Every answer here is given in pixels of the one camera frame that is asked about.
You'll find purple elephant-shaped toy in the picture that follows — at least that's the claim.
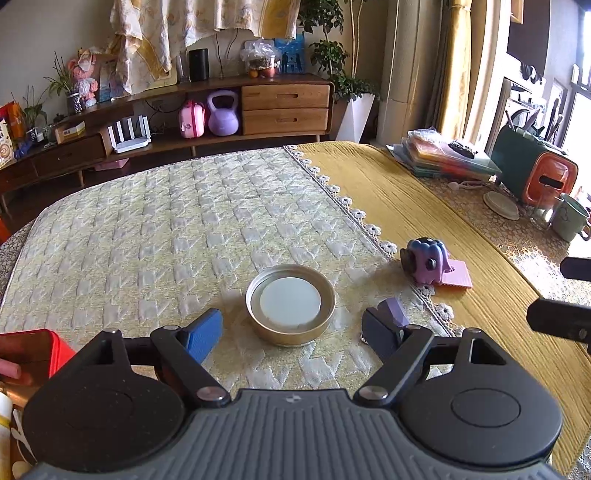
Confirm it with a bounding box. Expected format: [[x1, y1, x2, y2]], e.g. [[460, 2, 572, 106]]
[[400, 237, 451, 284]]

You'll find pink doll bouquet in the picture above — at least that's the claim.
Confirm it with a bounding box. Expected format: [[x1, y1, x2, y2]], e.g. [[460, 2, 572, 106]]
[[69, 46, 105, 104]]

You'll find stack of folders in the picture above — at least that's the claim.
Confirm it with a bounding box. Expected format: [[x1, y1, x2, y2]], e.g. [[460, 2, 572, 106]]
[[387, 128, 503, 181]]

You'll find floral cloth cover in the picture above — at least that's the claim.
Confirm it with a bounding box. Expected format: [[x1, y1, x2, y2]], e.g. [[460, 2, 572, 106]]
[[110, 0, 301, 93]]

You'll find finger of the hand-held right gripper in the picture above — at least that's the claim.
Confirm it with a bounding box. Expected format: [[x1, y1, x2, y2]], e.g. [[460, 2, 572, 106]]
[[526, 298, 591, 343], [560, 257, 591, 281]]

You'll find black cylinder speaker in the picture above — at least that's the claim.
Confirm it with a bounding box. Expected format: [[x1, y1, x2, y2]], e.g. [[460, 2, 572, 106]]
[[188, 47, 210, 83]]

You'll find white planter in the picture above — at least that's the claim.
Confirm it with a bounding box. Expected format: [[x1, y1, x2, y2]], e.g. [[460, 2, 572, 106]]
[[335, 92, 376, 143]]

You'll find wooden tv cabinet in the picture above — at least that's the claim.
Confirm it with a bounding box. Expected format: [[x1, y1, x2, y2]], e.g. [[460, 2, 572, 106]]
[[0, 73, 335, 217]]

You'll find purple plastic clip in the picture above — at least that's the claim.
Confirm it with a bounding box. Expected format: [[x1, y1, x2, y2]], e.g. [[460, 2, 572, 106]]
[[376, 296, 410, 326]]

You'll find small potted plant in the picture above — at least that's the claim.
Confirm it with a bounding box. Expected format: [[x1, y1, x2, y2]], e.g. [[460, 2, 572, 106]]
[[44, 53, 84, 115]]

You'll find thin leafy potted plant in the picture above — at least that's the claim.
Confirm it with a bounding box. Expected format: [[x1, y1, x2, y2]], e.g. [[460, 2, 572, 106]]
[[11, 85, 47, 134]]

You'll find tall green houseplant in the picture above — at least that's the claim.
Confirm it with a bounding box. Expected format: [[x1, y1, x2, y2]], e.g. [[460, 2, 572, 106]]
[[298, 0, 382, 102]]

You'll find blue picture box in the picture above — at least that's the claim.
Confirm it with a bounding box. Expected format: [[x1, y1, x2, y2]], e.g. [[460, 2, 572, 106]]
[[274, 32, 306, 75]]

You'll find clear drinking glass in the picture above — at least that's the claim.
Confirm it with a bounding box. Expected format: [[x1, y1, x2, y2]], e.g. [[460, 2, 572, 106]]
[[530, 193, 565, 229]]

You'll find purple kettlebell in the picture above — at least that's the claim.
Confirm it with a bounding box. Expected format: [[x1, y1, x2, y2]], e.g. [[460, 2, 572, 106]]
[[206, 90, 240, 137]]

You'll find green mug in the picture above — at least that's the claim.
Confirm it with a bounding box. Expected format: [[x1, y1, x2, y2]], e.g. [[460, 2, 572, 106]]
[[551, 194, 591, 242]]

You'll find teal orange toaster box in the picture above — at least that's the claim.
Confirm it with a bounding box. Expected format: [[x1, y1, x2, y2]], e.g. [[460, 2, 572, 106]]
[[490, 126, 580, 206]]

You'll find white router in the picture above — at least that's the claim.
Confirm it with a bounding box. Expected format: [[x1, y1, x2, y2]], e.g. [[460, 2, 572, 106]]
[[108, 115, 152, 154]]

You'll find kitchen utensil rack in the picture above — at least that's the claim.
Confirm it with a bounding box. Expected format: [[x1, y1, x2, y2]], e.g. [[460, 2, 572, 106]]
[[501, 76, 566, 144]]

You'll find yellow curtain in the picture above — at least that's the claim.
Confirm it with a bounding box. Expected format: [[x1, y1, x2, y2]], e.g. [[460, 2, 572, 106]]
[[436, 0, 476, 139]]

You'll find beige standing air conditioner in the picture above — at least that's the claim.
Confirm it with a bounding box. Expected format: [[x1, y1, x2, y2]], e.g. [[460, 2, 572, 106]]
[[376, 0, 451, 146]]

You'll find plastic bag of fruit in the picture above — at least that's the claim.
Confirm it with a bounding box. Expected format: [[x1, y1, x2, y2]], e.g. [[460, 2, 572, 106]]
[[241, 39, 281, 78]]

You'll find round beige coaster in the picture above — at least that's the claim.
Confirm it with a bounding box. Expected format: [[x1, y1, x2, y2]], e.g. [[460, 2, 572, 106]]
[[483, 190, 522, 220]]

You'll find gold jar lid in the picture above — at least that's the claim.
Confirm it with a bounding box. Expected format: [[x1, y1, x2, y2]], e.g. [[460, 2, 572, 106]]
[[245, 264, 336, 348]]

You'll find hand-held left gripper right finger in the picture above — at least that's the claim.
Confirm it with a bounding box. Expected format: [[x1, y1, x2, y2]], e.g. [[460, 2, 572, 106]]
[[353, 307, 509, 409]]

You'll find red metal tin box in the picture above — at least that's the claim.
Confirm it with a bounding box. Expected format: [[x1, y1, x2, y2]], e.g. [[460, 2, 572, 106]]
[[0, 329, 77, 467]]

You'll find pink notepad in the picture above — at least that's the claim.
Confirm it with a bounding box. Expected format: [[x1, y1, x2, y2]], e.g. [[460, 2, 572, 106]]
[[434, 259, 472, 291]]

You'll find white snack box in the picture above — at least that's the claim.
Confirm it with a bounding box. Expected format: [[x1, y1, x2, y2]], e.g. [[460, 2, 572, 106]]
[[0, 119, 17, 168]]

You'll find yellow and white box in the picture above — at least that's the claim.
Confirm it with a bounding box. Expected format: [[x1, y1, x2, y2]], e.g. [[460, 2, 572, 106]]
[[54, 122, 87, 143]]

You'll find pink toy suitcase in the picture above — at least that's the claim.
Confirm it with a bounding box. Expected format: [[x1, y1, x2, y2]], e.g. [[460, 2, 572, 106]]
[[178, 100, 206, 139]]

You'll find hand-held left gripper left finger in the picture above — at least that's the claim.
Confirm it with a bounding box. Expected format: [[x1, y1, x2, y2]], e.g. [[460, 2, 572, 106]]
[[92, 308, 232, 409]]

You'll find white bottle with yellow label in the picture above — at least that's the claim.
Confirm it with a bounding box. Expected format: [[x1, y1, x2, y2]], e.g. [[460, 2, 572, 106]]
[[0, 392, 14, 480]]

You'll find grey lace table cover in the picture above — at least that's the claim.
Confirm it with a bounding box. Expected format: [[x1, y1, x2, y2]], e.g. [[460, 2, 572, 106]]
[[0, 178, 591, 306]]

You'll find quilted cream table mat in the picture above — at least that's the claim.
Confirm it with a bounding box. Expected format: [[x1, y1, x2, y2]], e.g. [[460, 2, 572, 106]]
[[0, 145, 462, 403]]

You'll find dark wall cabinet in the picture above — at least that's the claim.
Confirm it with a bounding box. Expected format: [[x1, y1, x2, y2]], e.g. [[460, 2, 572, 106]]
[[507, 0, 580, 86]]

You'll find orange gift bag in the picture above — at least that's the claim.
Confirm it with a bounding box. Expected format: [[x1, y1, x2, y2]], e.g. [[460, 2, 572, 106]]
[[0, 102, 26, 139]]

